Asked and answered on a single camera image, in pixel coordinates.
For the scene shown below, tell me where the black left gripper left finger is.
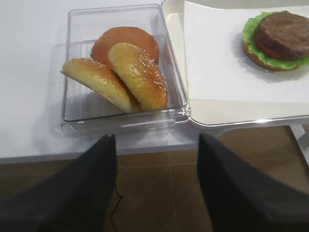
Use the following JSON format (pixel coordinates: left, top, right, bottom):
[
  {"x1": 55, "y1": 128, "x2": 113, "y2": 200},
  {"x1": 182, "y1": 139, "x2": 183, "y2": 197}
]
[{"x1": 0, "y1": 135, "x2": 117, "y2": 232}]

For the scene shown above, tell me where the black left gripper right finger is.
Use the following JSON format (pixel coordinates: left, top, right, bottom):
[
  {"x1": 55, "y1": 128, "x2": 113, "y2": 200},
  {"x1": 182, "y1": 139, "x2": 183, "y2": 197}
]
[{"x1": 197, "y1": 133, "x2": 309, "y2": 232}]

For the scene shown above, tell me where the green lettuce leaf on burger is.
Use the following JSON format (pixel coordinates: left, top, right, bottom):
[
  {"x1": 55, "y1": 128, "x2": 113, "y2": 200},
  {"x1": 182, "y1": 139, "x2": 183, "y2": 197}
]
[{"x1": 242, "y1": 12, "x2": 309, "y2": 67}]

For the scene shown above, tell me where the white metal serving tray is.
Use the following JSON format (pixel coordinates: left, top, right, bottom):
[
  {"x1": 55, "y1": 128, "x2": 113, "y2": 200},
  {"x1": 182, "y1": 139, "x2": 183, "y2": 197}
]
[{"x1": 161, "y1": 0, "x2": 309, "y2": 127}]

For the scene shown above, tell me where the sesame top bun left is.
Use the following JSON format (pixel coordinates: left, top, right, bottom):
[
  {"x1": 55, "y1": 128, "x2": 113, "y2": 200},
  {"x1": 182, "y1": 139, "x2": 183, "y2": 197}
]
[{"x1": 61, "y1": 58, "x2": 141, "y2": 113}]

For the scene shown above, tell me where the sesame bun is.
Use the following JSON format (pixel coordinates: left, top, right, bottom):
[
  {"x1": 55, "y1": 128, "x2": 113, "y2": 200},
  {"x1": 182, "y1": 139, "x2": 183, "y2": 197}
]
[
  {"x1": 61, "y1": 58, "x2": 141, "y2": 113},
  {"x1": 108, "y1": 43, "x2": 168, "y2": 110}
]

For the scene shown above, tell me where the clear plastic bun container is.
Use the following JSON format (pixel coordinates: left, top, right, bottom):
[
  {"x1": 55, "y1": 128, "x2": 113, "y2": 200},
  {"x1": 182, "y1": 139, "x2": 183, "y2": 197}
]
[{"x1": 61, "y1": 4, "x2": 191, "y2": 138}]

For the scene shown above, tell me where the white paper sheet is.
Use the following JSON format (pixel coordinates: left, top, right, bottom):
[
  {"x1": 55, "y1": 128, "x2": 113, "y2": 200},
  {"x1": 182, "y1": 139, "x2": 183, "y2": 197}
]
[{"x1": 184, "y1": 1, "x2": 309, "y2": 103}]

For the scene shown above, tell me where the sesame top bun right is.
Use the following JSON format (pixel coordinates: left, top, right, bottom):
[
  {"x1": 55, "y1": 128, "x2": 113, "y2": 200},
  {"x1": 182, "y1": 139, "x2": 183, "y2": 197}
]
[{"x1": 108, "y1": 43, "x2": 168, "y2": 110}]

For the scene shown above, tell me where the bottom bun under burger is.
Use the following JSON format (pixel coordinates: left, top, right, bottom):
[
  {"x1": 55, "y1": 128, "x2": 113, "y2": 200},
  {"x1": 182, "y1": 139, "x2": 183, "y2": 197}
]
[{"x1": 242, "y1": 42, "x2": 300, "y2": 72}]

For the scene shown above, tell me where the red tomato slice on burger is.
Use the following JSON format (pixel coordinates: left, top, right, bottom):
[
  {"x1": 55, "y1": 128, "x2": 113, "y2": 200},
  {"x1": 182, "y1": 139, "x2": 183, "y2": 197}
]
[{"x1": 254, "y1": 35, "x2": 291, "y2": 60}]

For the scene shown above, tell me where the orange bottom bun in container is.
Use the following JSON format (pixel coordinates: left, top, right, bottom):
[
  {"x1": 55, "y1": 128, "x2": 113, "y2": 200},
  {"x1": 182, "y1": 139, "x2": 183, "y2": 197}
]
[{"x1": 91, "y1": 27, "x2": 159, "y2": 70}]

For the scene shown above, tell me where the brown patty on burger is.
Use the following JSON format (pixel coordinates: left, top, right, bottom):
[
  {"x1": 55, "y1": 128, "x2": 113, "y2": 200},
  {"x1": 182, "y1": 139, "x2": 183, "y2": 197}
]
[{"x1": 254, "y1": 11, "x2": 309, "y2": 61}]

